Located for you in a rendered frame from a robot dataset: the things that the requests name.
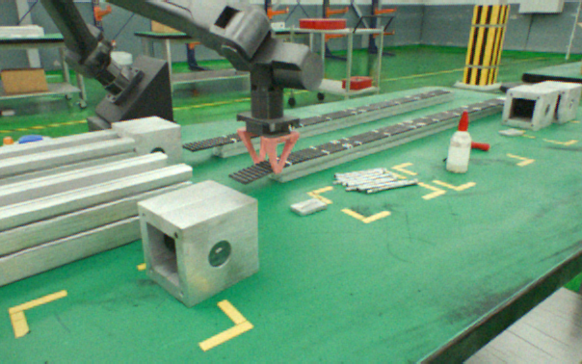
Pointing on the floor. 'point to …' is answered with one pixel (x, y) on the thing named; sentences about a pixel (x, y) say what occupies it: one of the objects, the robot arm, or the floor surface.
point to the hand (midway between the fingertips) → (268, 165)
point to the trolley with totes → (348, 56)
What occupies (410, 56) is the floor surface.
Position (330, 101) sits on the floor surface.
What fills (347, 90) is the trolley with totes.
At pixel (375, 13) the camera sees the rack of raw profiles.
